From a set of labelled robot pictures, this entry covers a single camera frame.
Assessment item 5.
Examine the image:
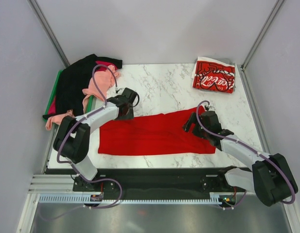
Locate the plain red t-shirt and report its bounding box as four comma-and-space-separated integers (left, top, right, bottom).
98, 108, 215, 156

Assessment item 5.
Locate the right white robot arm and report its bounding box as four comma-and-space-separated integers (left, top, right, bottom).
183, 111, 298, 206

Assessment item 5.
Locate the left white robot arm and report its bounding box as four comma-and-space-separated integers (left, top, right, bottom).
53, 88, 140, 191

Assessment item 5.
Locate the salmon pink t-shirt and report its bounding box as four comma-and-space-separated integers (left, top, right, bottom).
45, 63, 121, 131

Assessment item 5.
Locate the green plastic tray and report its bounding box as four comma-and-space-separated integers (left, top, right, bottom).
42, 66, 93, 122

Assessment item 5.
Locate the folded red Coca-Cola t-shirt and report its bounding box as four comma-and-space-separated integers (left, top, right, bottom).
191, 57, 235, 94

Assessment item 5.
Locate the black t-shirt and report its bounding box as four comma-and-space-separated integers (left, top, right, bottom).
41, 53, 123, 120

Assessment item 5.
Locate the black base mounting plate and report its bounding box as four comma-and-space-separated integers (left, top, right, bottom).
73, 168, 245, 200

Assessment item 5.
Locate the magenta t-shirt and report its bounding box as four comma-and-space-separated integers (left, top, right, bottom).
46, 61, 116, 116

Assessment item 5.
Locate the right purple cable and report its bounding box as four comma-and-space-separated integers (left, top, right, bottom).
196, 100, 296, 212

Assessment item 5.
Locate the purple cable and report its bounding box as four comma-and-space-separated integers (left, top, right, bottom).
196, 100, 296, 212
37, 64, 123, 221

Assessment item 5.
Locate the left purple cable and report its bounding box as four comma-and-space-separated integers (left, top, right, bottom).
37, 64, 123, 221

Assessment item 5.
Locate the white slotted cable duct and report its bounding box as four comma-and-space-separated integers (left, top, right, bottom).
38, 193, 223, 204

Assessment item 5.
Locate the aluminium extrusion rail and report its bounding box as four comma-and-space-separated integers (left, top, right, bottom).
27, 173, 76, 194

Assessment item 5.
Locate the left aluminium frame post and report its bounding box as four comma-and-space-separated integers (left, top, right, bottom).
28, 0, 70, 67

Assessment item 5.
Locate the aluminium frame post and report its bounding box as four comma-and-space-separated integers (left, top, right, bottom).
241, 0, 285, 71
28, 0, 70, 67

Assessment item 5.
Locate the right aluminium frame post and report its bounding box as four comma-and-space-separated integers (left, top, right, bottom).
241, 0, 285, 71

